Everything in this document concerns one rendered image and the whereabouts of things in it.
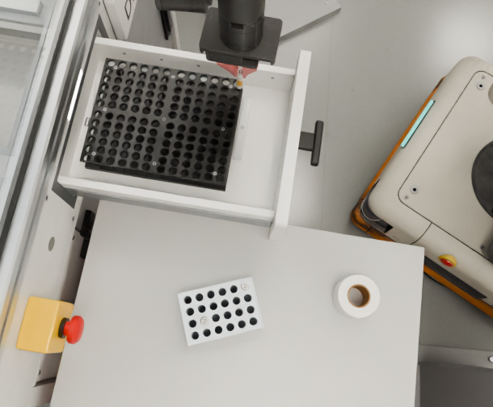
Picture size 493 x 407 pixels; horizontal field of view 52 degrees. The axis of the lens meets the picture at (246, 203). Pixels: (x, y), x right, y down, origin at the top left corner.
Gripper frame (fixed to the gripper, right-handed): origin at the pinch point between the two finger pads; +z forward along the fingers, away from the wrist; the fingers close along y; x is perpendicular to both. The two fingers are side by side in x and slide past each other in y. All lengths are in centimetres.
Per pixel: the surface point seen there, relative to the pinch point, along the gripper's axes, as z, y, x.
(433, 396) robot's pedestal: 87, 64, -40
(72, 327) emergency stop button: 6.5, -15.9, -40.6
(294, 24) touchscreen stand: 89, 5, 77
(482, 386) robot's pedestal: 58, 65, -35
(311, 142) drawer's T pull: 4.6, 12.4, -7.3
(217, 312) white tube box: 16.6, 3.0, -34.0
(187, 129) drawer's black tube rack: 5.1, -6.6, -8.6
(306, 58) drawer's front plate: 2.3, 9.4, 5.6
